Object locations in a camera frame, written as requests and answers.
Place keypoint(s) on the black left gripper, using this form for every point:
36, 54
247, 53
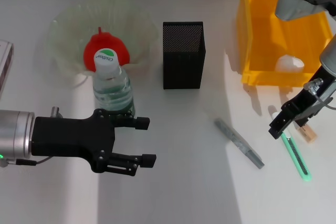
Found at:
71, 137

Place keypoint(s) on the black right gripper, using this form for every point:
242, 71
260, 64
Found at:
304, 103

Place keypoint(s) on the clear green-label water bottle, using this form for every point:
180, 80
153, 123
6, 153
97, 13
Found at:
113, 90

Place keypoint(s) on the white paper ball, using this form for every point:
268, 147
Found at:
288, 64

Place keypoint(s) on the red-orange toy orange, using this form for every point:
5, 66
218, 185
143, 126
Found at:
90, 51

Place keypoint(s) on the beige eraser block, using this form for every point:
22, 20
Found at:
311, 136

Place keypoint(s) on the grey glitter pen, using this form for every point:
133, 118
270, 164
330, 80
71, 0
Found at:
236, 140

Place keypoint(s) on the black mesh pen holder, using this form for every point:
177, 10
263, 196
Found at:
183, 61

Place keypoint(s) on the pale green glass fruit plate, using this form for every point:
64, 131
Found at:
71, 24

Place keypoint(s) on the yellow plastic bin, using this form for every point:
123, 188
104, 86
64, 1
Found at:
262, 37

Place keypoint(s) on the white rectangular box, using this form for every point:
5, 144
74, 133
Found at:
5, 66

